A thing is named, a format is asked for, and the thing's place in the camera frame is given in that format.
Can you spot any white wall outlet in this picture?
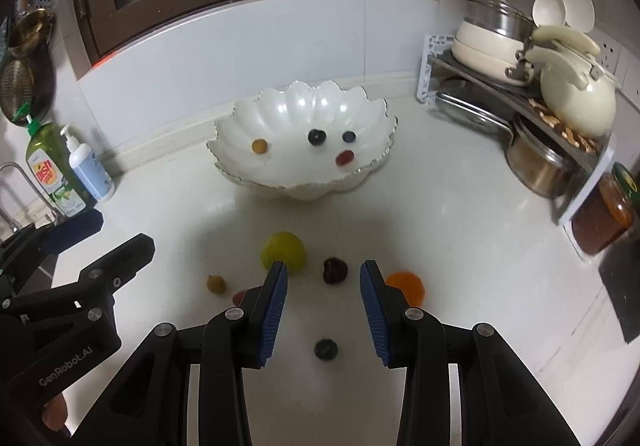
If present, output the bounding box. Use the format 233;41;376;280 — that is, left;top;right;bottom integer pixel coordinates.
597;43;640;81

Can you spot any green apple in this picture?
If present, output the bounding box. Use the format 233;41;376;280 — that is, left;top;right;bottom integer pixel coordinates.
260;232;306;273

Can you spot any white pump soap bottle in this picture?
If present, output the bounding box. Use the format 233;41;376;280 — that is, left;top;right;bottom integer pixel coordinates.
60;124;116;203

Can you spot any person's left hand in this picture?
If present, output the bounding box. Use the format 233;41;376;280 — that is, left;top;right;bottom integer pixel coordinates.
41;392;69;433

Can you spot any grey counter shelf rack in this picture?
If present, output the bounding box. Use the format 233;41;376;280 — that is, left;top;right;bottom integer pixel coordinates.
415;33;616;239

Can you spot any glass sauce jar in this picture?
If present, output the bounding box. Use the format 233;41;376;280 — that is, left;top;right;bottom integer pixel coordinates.
570;163;640;257

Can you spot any green dish soap bottle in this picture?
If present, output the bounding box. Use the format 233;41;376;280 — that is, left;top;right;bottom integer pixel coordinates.
25;115;93;219

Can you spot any brass saucepan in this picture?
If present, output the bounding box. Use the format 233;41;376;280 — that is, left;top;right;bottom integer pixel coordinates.
9;8;56;59

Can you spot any white scalloped bowl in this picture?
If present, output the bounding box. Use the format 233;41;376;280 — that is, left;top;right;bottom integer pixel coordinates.
206;80;399;201

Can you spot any cream pot with glass lid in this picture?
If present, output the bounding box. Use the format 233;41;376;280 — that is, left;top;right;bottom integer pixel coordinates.
451;0;543;86

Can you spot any wooden trivet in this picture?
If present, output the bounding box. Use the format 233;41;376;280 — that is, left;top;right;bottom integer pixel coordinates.
527;96;601;151

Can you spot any thin chrome faucet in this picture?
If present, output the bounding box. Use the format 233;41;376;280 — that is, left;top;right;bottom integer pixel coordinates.
0;162;63;227

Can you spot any black frying pan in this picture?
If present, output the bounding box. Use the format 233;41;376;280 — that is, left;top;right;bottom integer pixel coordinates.
0;56;51;124

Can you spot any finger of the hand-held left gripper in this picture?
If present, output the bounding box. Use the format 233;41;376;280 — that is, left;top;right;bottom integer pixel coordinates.
0;233;156;323
0;210;104;297

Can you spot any cream kettle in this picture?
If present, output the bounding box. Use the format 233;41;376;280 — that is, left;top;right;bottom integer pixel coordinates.
525;24;623;139

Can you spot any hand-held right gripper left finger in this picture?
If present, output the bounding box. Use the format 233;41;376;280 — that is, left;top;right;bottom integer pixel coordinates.
75;261;289;446

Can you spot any orange tangerine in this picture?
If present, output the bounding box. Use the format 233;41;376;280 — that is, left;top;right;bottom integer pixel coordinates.
385;271;427;307

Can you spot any steel pot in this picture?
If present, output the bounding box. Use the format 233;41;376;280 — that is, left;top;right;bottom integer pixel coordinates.
506;116;583;199

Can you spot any dark plum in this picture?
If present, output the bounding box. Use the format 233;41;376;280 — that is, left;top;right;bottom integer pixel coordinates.
322;257;349;285

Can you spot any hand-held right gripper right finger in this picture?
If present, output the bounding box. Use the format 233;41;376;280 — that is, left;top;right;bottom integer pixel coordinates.
359;260;571;446

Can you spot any steel tray under rack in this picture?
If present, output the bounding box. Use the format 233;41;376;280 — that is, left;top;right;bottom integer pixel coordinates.
435;76;516;131

